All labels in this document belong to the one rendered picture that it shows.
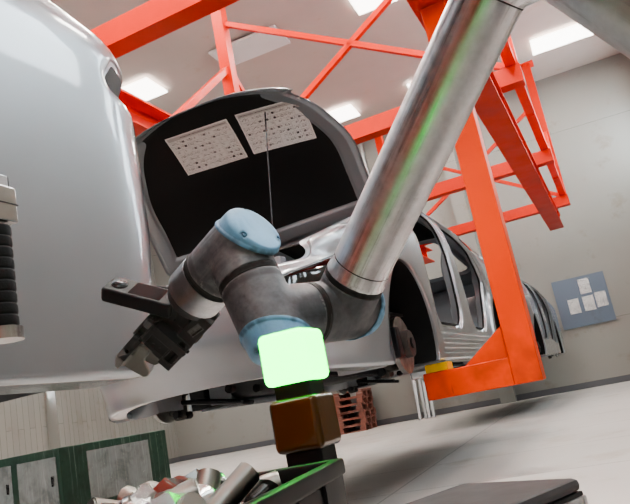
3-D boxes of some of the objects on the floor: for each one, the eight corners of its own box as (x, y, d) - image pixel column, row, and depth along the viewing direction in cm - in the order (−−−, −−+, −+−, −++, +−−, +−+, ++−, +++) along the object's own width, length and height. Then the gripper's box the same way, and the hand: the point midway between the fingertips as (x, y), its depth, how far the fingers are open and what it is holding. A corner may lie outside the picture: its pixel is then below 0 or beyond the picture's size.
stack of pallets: (380, 426, 1444) (372, 387, 1463) (368, 429, 1370) (360, 388, 1389) (330, 435, 1483) (322, 397, 1502) (316, 439, 1409) (309, 399, 1428)
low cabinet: (-74, 548, 664) (-78, 475, 679) (53, 511, 818) (48, 452, 833) (65, 528, 602) (57, 447, 618) (175, 492, 756) (166, 429, 772)
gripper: (205, 333, 99) (133, 407, 109) (228, 304, 106) (159, 375, 117) (160, 294, 98) (92, 372, 108) (187, 268, 106) (121, 343, 116)
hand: (118, 359), depth 111 cm, fingers closed
